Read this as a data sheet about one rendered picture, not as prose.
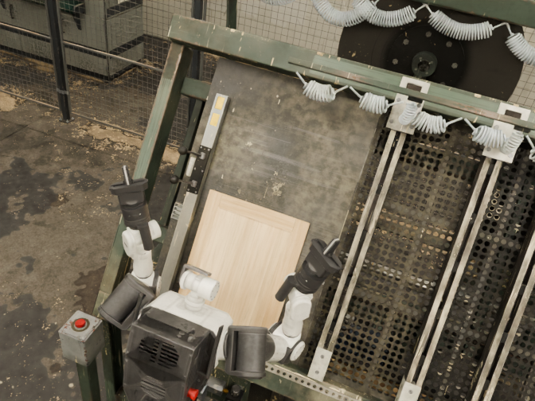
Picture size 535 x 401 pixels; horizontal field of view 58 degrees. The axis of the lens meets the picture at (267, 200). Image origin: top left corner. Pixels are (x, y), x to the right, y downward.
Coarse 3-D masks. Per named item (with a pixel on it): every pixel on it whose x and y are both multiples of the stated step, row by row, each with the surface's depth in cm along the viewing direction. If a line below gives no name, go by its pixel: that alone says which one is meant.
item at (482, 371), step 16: (528, 240) 171; (528, 256) 168; (512, 272) 176; (528, 272) 171; (512, 288) 170; (528, 288) 169; (512, 304) 170; (496, 320) 176; (512, 320) 171; (496, 336) 171; (512, 336) 170; (496, 352) 175; (480, 368) 175; (496, 368) 171; (480, 384) 173; (464, 400) 180; (480, 400) 176
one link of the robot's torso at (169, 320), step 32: (160, 320) 140; (192, 320) 145; (224, 320) 151; (128, 352) 137; (160, 352) 134; (192, 352) 131; (224, 352) 145; (128, 384) 143; (160, 384) 138; (192, 384) 142
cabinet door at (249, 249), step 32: (224, 224) 198; (256, 224) 195; (288, 224) 192; (192, 256) 201; (224, 256) 198; (256, 256) 195; (288, 256) 192; (224, 288) 199; (256, 288) 196; (256, 320) 196
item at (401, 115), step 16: (416, 80) 172; (400, 96) 173; (400, 112) 173; (416, 112) 172; (400, 128) 173; (400, 144) 177; (384, 160) 178; (384, 176) 182; (384, 192) 178; (368, 208) 180; (368, 224) 183; (368, 240) 180; (352, 256) 181; (352, 272) 185; (352, 288) 182; (336, 304) 183; (336, 320) 186; (336, 336) 183; (320, 352) 185; (320, 368) 185
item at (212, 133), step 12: (216, 96) 195; (216, 108) 195; (216, 132) 195; (204, 144) 197; (216, 144) 199; (204, 180) 199; (192, 204) 198; (180, 216) 199; (192, 216) 200; (180, 228) 200; (180, 240) 200; (168, 252) 201; (180, 252) 200; (168, 264) 201; (168, 276) 201; (168, 288) 201
